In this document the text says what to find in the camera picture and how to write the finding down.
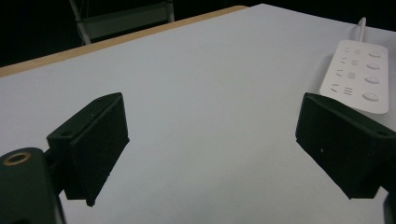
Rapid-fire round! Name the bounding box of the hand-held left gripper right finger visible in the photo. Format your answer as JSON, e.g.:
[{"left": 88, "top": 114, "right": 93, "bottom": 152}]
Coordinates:
[{"left": 294, "top": 91, "right": 396, "bottom": 200}]

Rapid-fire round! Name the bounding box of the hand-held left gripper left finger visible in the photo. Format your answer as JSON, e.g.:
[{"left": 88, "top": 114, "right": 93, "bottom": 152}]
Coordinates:
[{"left": 46, "top": 91, "right": 131, "bottom": 208}]

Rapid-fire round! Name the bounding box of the white power strip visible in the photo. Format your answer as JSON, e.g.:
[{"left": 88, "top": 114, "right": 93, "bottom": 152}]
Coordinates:
[{"left": 318, "top": 39, "right": 390, "bottom": 115}]

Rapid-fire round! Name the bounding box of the white power strip cable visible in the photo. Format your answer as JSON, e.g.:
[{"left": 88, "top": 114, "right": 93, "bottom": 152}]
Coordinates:
[{"left": 357, "top": 17, "right": 367, "bottom": 43}]

